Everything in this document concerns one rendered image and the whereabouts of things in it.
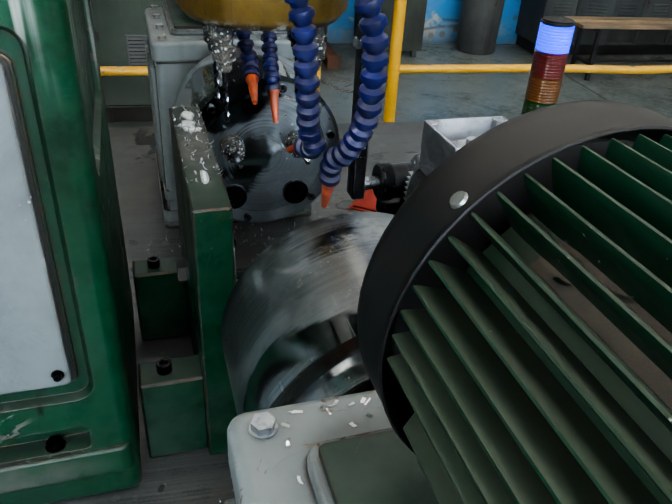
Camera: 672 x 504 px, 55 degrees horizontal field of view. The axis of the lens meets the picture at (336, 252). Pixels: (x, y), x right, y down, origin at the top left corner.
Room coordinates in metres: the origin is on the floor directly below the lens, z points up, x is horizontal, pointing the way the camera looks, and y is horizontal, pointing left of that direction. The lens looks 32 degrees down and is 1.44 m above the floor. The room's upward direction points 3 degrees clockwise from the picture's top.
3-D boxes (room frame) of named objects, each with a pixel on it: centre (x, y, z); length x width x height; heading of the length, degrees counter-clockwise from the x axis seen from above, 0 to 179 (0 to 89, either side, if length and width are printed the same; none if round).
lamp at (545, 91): (1.18, -0.36, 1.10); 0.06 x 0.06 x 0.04
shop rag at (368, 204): (1.27, -0.10, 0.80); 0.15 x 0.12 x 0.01; 159
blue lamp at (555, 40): (1.18, -0.36, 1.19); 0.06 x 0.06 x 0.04
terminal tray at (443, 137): (0.81, -0.18, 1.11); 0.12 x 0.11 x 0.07; 108
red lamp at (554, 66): (1.18, -0.36, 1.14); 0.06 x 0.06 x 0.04
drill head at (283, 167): (1.04, 0.16, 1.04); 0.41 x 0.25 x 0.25; 18
